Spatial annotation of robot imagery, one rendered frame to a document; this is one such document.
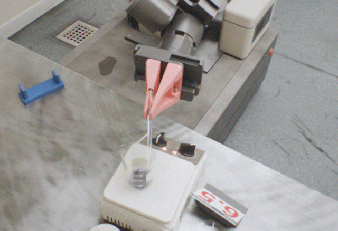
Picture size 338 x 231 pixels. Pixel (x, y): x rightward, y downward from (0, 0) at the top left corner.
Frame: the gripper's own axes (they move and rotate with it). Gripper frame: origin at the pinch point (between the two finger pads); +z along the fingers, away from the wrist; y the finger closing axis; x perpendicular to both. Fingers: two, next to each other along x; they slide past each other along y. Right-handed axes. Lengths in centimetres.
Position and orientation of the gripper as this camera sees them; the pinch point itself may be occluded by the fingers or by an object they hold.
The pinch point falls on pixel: (149, 111)
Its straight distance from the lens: 51.3
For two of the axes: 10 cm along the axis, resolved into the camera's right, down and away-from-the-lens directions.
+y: 9.6, 2.4, -1.6
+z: -2.8, 7.0, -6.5
